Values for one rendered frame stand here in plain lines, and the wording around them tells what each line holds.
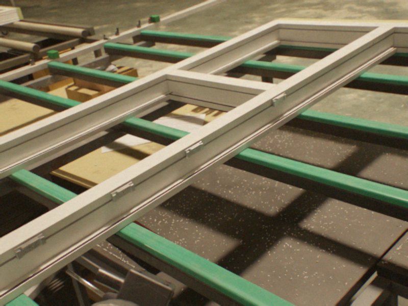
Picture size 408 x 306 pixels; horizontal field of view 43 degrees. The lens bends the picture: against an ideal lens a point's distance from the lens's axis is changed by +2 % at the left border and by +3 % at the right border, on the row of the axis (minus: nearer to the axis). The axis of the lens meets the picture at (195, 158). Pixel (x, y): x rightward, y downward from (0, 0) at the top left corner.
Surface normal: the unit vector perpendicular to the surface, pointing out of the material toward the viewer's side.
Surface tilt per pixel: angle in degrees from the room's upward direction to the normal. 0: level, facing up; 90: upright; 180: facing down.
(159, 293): 53
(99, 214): 90
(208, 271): 0
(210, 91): 90
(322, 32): 90
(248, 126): 90
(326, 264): 0
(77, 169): 0
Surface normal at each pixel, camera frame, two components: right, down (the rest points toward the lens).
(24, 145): 0.71, 0.22
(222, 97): -0.69, 0.42
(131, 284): -0.03, -0.17
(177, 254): -0.15, -0.88
